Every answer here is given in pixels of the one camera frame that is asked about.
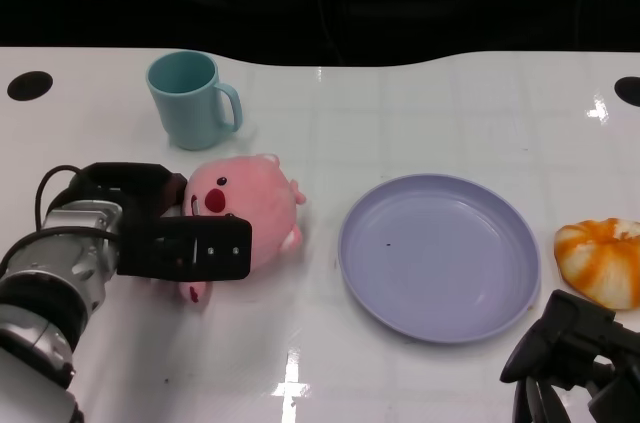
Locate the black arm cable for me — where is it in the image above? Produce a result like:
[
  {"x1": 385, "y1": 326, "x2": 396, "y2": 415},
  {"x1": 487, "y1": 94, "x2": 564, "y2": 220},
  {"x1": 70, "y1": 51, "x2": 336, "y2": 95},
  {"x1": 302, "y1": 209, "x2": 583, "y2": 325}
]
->
[{"x1": 0, "y1": 164, "x2": 124, "y2": 274}]

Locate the black round table grommet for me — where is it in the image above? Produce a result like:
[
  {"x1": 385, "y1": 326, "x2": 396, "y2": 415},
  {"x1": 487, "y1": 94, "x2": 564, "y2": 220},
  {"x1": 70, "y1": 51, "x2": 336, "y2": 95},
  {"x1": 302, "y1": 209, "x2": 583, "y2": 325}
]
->
[
  {"x1": 6, "y1": 71, "x2": 54, "y2": 102},
  {"x1": 613, "y1": 76, "x2": 640, "y2": 108}
]

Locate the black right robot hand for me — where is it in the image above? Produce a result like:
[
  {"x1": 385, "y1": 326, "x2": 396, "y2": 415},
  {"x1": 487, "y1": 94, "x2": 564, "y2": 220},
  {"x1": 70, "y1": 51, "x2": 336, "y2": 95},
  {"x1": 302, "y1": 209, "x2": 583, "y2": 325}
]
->
[{"x1": 500, "y1": 289, "x2": 640, "y2": 423}]

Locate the teal plastic mug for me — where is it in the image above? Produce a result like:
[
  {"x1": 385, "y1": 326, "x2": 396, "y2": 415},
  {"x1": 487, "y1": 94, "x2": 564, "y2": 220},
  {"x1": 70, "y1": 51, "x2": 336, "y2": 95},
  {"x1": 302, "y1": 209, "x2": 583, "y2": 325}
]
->
[{"x1": 145, "y1": 49, "x2": 244, "y2": 152}]

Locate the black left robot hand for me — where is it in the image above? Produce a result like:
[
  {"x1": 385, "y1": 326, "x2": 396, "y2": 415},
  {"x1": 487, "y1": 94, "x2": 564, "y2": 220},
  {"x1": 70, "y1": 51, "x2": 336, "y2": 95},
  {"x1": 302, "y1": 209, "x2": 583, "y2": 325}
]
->
[{"x1": 69, "y1": 161, "x2": 253, "y2": 284}]

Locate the pink plush doll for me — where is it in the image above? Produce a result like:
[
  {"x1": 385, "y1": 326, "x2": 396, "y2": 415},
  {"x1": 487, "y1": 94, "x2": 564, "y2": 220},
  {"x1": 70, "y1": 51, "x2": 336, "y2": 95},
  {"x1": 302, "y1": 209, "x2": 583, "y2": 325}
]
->
[{"x1": 174, "y1": 152, "x2": 309, "y2": 313}]

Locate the orange white toy bread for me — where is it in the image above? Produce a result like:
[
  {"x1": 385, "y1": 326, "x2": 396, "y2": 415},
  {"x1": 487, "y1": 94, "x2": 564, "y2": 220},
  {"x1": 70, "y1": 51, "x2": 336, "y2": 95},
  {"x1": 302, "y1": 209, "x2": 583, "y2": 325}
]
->
[{"x1": 553, "y1": 217, "x2": 640, "y2": 313}]

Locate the purple plastic plate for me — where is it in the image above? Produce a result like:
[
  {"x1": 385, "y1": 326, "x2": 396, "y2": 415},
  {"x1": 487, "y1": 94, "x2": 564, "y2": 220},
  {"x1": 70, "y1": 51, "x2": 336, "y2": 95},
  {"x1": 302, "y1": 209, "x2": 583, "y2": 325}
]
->
[{"x1": 338, "y1": 172, "x2": 542, "y2": 345}]

